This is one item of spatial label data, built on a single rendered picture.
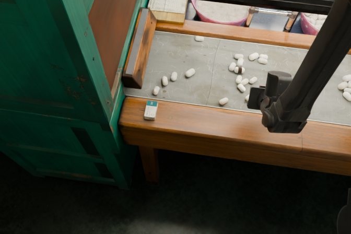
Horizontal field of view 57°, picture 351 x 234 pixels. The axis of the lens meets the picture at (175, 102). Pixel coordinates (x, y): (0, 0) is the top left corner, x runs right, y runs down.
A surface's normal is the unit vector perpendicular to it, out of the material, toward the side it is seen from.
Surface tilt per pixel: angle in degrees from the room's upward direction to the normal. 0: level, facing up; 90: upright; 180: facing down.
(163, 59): 0
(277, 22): 0
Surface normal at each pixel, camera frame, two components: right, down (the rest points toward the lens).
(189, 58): 0.02, -0.48
